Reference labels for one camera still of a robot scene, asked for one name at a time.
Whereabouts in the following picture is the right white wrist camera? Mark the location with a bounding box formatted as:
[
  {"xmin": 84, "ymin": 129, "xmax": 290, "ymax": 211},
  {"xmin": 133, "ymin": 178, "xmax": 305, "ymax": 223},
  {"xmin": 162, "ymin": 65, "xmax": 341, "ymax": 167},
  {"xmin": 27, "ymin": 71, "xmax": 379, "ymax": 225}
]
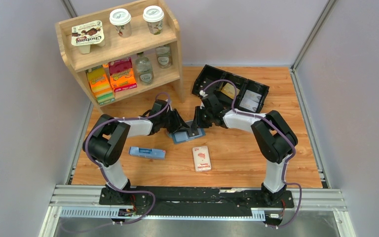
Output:
[{"xmin": 199, "ymin": 90, "xmax": 207, "ymax": 108}]

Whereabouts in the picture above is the white pink sponge packet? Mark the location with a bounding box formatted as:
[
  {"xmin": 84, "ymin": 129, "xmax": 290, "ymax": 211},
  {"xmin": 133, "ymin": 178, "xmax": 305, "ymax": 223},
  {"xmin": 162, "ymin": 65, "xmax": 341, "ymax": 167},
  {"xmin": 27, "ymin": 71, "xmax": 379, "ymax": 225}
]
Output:
[{"xmin": 192, "ymin": 146, "xmax": 212, "ymax": 172}]

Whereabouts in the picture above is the right clear glass bottle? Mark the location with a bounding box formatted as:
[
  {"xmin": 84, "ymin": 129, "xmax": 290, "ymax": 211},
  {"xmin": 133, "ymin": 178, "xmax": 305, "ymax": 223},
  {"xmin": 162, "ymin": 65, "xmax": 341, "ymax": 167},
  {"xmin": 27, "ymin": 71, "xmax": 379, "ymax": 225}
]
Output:
[{"xmin": 155, "ymin": 44, "xmax": 172, "ymax": 69}]

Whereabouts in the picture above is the Chobani yogurt pack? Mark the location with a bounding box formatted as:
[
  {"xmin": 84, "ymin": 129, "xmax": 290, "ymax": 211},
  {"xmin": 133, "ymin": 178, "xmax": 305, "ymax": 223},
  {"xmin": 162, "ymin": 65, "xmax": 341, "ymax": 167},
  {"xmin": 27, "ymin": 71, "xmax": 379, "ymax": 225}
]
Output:
[{"xmin": 71, "ymin": 20, "xmax": 106, "ymax": 54}]

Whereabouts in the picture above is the purple cable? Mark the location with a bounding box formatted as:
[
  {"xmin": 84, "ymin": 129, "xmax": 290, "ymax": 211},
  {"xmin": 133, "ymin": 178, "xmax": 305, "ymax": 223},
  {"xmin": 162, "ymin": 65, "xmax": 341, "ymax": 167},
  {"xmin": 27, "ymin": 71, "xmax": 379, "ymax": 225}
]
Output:
[
  {"xmin": 202, "ymin": 79, "xmax": 303, "ymax": 229},
  {"xmin": 82, "ymin": 92, "xmax": 172, "ymax": 226}
]

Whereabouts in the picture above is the left clear glass bottle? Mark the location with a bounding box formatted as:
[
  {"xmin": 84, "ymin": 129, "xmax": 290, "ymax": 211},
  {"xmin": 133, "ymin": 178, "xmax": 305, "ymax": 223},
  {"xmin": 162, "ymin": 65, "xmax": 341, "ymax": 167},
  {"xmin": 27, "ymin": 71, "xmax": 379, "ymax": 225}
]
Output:
[{"xmin": 135, "ymin": 52, "xmax": 154, "ymax": 85}]

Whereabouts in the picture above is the red orange Scrub Mommy box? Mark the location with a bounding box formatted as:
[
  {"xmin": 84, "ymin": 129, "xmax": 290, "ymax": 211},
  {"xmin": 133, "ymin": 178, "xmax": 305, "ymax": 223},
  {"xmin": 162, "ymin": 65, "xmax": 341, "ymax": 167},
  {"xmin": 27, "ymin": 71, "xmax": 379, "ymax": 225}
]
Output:
[{"xmin": 108, "ymin": 57, "xmax": 137, "ymax": 92}]

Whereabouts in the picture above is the upper grey card in tray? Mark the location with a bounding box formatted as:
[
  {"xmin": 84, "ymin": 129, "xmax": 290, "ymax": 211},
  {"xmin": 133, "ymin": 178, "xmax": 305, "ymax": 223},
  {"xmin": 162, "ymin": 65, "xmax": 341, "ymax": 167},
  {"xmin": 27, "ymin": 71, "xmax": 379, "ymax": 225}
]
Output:
[{"xmin": 243, "ymin": 90, "xmax": 262, "ymax": 103}]

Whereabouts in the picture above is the black compartment tray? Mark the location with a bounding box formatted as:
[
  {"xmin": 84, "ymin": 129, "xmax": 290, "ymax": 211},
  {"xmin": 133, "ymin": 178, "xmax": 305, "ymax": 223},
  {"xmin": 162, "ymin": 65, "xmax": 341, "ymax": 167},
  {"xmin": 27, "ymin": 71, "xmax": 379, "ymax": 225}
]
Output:
[{"xmin": 191, "ymin": 65, "xmax": 269, "ymax": 113}]

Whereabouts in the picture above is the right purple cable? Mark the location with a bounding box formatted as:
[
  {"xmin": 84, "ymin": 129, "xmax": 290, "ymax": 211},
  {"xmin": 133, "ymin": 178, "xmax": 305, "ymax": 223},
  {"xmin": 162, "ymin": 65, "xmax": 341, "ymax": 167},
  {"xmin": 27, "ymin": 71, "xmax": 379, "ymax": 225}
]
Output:
[{"xmin": 202, "ymin": 79, "xmax": 303, "ymax": 229}]

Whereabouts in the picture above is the blue flat box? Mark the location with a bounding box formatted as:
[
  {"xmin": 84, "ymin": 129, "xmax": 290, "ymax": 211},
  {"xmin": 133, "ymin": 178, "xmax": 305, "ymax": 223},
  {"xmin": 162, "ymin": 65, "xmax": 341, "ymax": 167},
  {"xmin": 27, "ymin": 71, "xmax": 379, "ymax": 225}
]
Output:
[{"xmin": 129, "ymin": 147, "xmax": 166, "ymax": 160}]

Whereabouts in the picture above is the multicolour sponge stack pack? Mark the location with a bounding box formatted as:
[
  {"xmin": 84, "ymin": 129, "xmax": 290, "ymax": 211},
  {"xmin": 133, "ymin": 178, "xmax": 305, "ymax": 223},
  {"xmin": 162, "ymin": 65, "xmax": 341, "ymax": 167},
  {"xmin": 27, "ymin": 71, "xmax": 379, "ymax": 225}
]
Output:
[{"xmin": 86, "ymin": 65, "xmax": 114, "ymax": 105}]

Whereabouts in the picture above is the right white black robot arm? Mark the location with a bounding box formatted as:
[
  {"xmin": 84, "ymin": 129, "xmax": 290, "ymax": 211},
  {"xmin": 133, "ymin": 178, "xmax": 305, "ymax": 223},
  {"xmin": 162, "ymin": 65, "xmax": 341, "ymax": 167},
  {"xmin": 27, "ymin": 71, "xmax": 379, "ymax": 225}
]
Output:
[{"xmin": 191, "ymin": 90, "xmax": 298, "ymax": 207}]

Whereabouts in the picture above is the clear glass bottle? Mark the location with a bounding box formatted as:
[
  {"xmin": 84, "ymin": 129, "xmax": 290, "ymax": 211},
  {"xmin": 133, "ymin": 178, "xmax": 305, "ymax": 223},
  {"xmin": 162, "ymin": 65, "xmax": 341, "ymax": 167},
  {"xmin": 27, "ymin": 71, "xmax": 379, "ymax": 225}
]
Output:
[
  {"xmin": 155, "ymin": 44, "xmax": 172, "ymax": 69},
  {"xmin": 135, "ymin": 52, "xmax": 154, "ymax": 85}
]

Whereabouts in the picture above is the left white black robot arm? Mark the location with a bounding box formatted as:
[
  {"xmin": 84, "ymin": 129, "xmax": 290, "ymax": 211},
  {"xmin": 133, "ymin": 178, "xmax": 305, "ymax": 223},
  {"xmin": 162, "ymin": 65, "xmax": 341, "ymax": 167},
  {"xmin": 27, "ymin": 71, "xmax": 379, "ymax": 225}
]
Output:
[{"xmin": 82, "ymin": 99, "xmax": 189, "ymax": 205}]

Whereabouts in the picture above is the blue leather card holder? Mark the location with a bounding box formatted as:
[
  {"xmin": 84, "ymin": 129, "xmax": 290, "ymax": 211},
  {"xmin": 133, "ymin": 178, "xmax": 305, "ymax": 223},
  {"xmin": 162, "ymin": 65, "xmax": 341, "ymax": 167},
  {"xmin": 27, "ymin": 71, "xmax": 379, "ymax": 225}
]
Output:
[{"xmin": 166, "ymin": 120, "xmax": 206, "ymax": 145}]

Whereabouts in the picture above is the wooden two-tier shelf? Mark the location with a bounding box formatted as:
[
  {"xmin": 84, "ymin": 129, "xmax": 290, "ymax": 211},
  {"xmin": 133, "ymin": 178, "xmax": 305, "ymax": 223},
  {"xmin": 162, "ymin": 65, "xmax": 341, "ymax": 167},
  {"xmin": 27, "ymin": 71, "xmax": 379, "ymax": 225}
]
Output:
[{"xmin": 55, "ymin": 0, "xmax": 186, "ymax": 114}]

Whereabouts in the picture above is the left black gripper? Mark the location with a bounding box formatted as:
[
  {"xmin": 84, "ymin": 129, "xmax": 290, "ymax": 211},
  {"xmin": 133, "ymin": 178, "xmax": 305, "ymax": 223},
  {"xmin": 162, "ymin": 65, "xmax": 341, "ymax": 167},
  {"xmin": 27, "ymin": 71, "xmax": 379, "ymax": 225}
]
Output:
[{"xmin": 160, "ymin": 109, "xmax": 190, "ymax": 135}]

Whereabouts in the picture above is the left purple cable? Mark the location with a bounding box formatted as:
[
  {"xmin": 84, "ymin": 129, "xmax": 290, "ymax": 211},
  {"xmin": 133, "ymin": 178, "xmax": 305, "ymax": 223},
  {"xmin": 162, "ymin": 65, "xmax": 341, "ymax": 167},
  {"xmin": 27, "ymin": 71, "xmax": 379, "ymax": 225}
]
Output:
[{"xmin": 82, "ymin": 92, "xmax": 172, "ymax": 226}]

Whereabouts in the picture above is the aluminium frame rail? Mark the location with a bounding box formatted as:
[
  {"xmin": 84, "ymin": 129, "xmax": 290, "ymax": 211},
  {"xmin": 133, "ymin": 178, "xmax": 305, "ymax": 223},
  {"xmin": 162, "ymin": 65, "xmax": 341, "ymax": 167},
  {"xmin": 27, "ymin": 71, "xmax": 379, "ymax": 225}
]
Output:
[{"xmin": 39, "ymin": 185, "xmax": 355, "ymax": 237}]

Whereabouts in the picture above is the paper coffee cup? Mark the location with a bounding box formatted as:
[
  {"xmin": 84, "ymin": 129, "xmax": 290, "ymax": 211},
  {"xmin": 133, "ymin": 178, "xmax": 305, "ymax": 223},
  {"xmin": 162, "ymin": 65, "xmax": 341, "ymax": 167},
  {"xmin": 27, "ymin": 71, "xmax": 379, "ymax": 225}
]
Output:
[
  {"xmin": 109, "ymin": 8, "xmax": 132, "ymax": 38},
  {"xmin": 143, "ymin": 5, "xmax": 164, "ymax": 35}
]

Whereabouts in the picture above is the lower grey card in tray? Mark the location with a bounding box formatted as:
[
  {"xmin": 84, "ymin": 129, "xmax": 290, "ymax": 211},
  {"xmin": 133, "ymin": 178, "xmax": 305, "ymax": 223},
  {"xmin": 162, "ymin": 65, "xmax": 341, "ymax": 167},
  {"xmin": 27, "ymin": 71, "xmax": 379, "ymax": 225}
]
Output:
[{"xmin": 239, "ymin": 98, "xmax": 259, "ymax": 113}]

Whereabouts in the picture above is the left paper coffee cup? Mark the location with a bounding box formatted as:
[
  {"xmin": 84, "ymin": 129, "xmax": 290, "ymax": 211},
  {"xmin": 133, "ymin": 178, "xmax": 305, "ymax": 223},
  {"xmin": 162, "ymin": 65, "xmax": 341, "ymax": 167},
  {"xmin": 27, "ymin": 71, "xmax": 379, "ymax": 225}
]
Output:
[{"xmin": 109, "ymin": 8, "xmax": 132, "ymax": 38}]

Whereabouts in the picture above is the right paper coffee cup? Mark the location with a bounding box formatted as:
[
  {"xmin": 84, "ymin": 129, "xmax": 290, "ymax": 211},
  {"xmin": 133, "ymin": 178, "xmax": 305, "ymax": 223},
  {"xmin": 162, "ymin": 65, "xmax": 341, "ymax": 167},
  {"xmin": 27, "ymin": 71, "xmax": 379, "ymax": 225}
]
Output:
[{"xmin": 143, "ymin": 5, "xmax": 164, "ymax": 35}]

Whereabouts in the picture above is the grey card in tray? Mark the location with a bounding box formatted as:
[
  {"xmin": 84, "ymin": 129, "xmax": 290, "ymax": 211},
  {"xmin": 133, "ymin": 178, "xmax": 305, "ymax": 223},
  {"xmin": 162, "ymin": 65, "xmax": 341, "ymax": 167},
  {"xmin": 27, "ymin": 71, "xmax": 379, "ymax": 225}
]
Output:
[
  {"xmin": 239, "ymin": 98, "xmax": 259, "ymax": 113},
  {"xmin": 243, "ymin": 90, "xmax": 262, "ymax": 103}
]

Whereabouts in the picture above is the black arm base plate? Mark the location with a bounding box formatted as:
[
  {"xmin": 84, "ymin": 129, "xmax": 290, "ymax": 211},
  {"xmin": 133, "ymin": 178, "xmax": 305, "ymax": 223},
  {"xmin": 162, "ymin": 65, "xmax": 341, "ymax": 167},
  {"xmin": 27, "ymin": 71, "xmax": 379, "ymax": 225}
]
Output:
[{"xmin": 99, "ymin": 186, "xmax": 294, "ymax": 217}]

